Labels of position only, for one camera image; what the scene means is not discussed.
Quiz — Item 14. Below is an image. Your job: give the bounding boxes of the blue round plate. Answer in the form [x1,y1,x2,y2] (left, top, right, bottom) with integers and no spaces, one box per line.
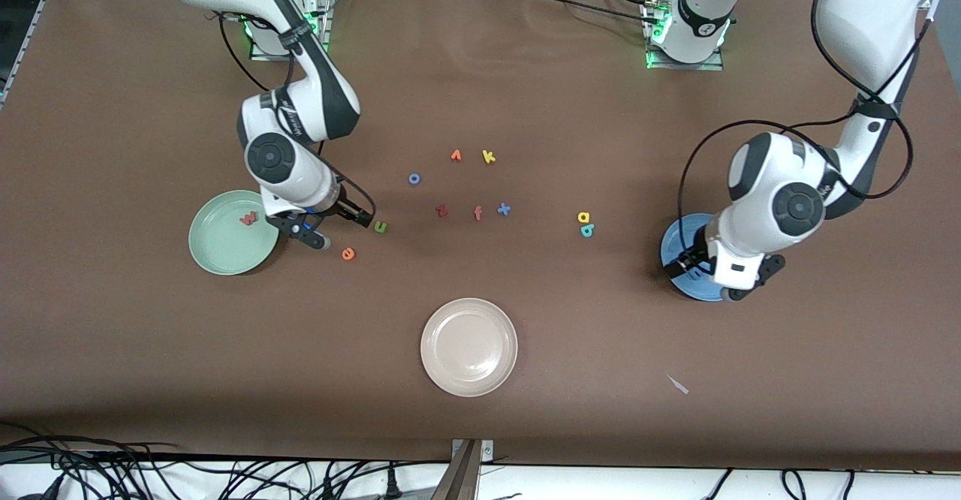
[660,212,725,303]

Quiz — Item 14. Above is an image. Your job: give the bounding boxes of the mint green round plate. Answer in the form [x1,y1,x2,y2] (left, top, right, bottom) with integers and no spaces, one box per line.
[188,189,281,276]

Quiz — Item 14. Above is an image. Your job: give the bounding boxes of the brown paper table cover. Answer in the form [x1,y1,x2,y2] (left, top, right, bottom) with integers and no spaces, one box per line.
[0,0,961,472]

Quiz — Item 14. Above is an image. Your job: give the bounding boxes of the beige round plate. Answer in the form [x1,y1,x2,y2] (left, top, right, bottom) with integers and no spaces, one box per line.
[420,297,520,398]

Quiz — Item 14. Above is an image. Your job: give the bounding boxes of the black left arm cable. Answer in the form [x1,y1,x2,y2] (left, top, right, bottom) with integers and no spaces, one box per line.
[677,0,948,276]

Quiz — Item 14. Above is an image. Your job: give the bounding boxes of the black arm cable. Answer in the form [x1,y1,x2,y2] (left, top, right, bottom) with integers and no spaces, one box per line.
[677,0,948,276]
[216,12,376,219]

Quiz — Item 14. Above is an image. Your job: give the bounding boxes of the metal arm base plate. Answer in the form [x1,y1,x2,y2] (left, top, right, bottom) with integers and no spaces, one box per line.
[250,0,335,62]
[644,0,725,71]

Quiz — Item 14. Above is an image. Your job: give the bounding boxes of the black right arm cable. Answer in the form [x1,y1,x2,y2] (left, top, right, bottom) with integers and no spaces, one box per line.
[216,12,376,219]

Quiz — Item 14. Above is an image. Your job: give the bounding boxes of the metal table edge bracket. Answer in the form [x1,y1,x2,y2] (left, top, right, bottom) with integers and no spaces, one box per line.
[429,438,496,500]

